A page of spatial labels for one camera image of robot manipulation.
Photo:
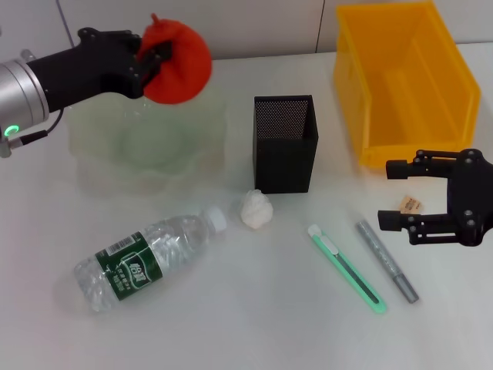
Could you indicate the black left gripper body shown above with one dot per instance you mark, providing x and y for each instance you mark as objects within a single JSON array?
[{"x": 88, "y": 69}]

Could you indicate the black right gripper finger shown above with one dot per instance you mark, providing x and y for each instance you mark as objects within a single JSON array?
[
  {"x": 393, "y": 220},
  {"x": 400, "y": 169}
]

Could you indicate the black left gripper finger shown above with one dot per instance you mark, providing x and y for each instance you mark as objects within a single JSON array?
[
  {"x": 137, "y": 42},
  {"x": 154, "y": 58}
]

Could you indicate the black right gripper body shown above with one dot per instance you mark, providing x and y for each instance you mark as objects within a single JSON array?
[{"x": 471, "y": 196}]

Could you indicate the red-orange fruit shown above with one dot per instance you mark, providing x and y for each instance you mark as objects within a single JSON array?
[{"x": 185, "y": 65}]

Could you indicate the white paper ball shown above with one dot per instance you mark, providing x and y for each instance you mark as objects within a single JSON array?
[{"x": 256, "y": 212}]

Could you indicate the clear green-label water bottle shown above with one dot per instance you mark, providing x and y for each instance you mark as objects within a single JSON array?
[{"x": 135, "y": 262}]

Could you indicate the tan eraser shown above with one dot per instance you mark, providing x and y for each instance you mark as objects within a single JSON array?
[{"x": 410, "y": 204}]

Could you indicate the grey marker pen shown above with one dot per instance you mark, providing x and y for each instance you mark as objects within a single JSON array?
[{"x": 385, "y": 258}]

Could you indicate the green utility knife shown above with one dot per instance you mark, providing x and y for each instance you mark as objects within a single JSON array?
[{"x": 346, "y": 266}]

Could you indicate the translucent green fruit plate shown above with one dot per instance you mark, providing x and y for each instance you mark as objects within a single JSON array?
[{"x": 146, "y": 150}]

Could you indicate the black mesh pen holder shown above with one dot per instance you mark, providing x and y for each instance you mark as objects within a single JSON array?
[{"x": 285, "y": 154}]

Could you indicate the yellow plastic bin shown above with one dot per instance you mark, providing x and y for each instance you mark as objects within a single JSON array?
[{"x": 404, "y": 77}]

